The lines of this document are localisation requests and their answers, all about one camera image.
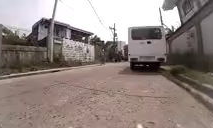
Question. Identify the trees and bushes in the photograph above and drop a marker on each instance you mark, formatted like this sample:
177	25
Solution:
109	50

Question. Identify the white block wall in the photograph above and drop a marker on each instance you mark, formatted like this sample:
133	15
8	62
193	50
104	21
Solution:
75	50

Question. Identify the white van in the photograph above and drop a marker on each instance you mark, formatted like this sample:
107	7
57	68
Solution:
146	43

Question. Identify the grey concrete wall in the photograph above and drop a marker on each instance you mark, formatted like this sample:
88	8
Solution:
17	55

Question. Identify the thin utility pole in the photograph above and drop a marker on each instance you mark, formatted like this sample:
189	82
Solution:
161	16

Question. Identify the tall utility pole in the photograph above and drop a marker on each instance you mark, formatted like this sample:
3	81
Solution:
52	30

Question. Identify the grey concrete road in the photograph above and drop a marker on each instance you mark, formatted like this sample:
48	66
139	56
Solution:
94	96

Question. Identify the grassy verge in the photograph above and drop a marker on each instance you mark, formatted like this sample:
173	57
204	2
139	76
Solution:
27	68

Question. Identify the grey building with wall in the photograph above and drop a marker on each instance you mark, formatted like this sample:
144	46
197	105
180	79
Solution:
194	36

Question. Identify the grey house with roof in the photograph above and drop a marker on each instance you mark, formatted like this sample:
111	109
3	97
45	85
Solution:
57	31

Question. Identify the concrete gutter strip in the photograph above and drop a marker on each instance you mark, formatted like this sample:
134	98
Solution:
194	88

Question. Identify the utility pole with crossarm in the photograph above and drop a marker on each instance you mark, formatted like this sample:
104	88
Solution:
114	36

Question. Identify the concrete kerb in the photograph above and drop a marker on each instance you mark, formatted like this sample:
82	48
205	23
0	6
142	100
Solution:
44	71

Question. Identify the robot's own part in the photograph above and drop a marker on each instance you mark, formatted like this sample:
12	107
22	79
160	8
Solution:
139	126

